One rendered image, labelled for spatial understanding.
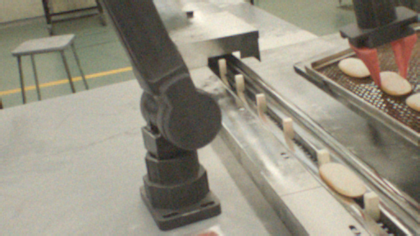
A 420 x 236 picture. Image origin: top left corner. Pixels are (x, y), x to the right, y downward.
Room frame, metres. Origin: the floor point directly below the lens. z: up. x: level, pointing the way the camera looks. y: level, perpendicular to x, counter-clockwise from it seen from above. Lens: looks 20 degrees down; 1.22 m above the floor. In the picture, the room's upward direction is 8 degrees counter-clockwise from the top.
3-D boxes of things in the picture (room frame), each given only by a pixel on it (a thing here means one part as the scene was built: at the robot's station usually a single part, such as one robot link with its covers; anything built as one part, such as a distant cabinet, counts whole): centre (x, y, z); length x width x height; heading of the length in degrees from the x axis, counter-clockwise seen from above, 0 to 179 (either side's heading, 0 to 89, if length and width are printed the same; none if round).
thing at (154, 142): (0.80, 0.05, 0.94); 0.09 x 0.05 x 0.10; 113
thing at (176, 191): (0.79, 0.06, 0.86); 0.12 x 0.09 x 0.08; 17
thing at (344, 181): (0.73, -0.15, 0.86); 0.10 x 0.04 x 0.01; 11
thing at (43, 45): (3.94, 0.97, 0.23); 0.36 x 0.36 x 0.46; 87
